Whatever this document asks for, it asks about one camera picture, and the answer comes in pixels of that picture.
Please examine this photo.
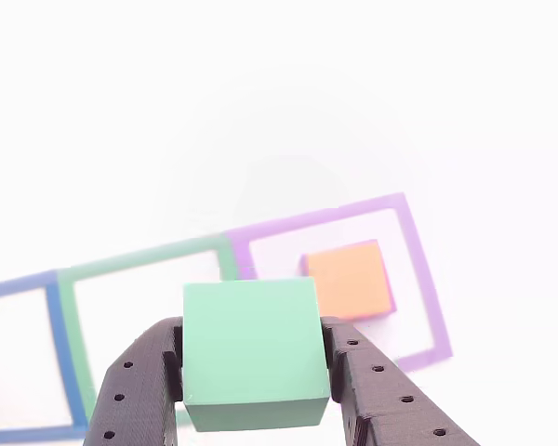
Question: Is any large purple block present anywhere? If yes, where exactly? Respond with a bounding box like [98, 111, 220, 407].
[299, 239, 398, 321]

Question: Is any green block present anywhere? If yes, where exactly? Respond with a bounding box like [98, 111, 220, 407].
[181, 277, 331, 433]

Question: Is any orange block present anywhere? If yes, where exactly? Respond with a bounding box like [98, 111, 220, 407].
[304, 242, 394, 321]

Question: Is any blue tape square frame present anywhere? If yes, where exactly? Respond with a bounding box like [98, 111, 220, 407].
[0, 270, 92, 445]

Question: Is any green tape square frame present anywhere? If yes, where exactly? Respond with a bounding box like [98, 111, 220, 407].
[55, 234, 238, 426]

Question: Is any purple tape square frame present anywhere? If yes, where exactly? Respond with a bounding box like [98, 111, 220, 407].
[223, 191, 455, 373]

